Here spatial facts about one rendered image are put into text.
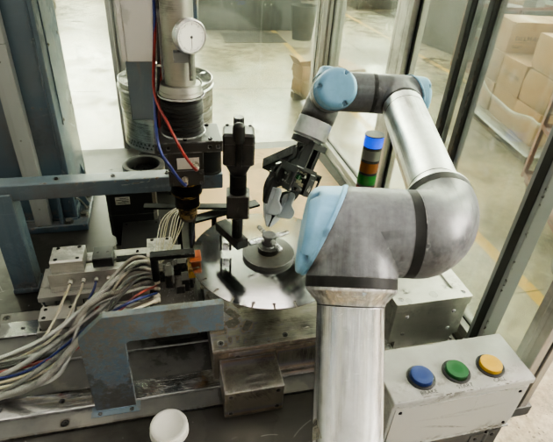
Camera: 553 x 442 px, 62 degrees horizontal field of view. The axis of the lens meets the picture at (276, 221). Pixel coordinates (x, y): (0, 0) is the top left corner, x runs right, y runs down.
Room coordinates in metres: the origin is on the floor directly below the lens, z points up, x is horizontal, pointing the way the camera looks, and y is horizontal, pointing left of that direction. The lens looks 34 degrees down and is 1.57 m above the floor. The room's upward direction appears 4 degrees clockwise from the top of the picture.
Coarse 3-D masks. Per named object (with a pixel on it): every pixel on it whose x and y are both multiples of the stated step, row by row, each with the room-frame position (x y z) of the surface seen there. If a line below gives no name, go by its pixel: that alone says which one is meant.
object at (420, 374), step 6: (414, 366) 0.55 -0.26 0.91; (420, 366) 0.55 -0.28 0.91; (414, 372) 0.54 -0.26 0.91; (420, 372) 0.54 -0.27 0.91; (426, 372) 0.54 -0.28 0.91; (414, 378) 0.53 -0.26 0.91; (420, 378) 0.53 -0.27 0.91; (426, 378) 0.53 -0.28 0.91; (432, 378) 0.53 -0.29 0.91; (420, 384) 0.52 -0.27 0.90; (426, 384) 0.52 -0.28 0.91
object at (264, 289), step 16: (256, 224) 0.91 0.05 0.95; (288, 224) 0.91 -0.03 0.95; (208, 240) 0.83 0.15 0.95; (224, 240) 0.83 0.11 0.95; (288, 240) 0.85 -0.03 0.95; (208, 256) 0.77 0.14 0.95; (224, 256) 0.77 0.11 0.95; (240, 256) 0.78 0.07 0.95; (208, 272) 0.72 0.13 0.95; (224, 272) 0.72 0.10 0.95; (240, 272) 0.73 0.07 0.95; (256, 272) 0.73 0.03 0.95; (272, 272) 0.73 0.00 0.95; (288, 272) 0.74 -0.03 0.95; (208, 288) 0.67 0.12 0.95; (224, 288) 0.68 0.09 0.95; (240, 288) 0.68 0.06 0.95; (256, 288) 0.68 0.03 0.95; (272, 288) 0.68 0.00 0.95; (288, 288) 0.69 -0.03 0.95; (304, 288) 0.69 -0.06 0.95; (240, 304) 0.63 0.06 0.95; (256, 304) 0.64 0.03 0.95; (272, 304) 0.64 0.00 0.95; (288, 304) 0.64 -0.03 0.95; (304, 304) 0.64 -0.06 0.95
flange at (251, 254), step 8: (280, 240) 0.83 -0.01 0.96; (248, 248) 0.79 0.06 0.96; (256, 248) 0.79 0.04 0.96; (264, 248) 0.78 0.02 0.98; (288, 248) 0.80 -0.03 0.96; (248, 256) 0.77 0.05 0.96; (256, 256) 0.77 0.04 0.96; (264, 256) 0.77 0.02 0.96; (272, 256) 0.77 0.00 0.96; (280, 256) 0.77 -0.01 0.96; (288, 256) 0.78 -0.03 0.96; (248, 264) 0.75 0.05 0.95; (256, 264) 0.74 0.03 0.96; (264, 264) 0.74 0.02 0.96; (272, 264) 0.75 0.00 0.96; (280, 264) 0.75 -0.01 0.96; (288, 264) 0.76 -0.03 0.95
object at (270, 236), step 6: (258, 228) 0.82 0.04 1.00; (264, 234) 0.79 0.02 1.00; (270, 234) 0.79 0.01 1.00; (276, 234) 0.80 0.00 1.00; (282, 234) 0.80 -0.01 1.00; (252, 240) 0.77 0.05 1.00; (258, 240) 0.77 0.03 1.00; (264, 240) 0.78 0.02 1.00; (270, 240) 0.78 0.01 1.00; (264, 246) 0.78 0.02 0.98; (270, 246) 0.78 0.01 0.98; (276, 246) 0.76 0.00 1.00
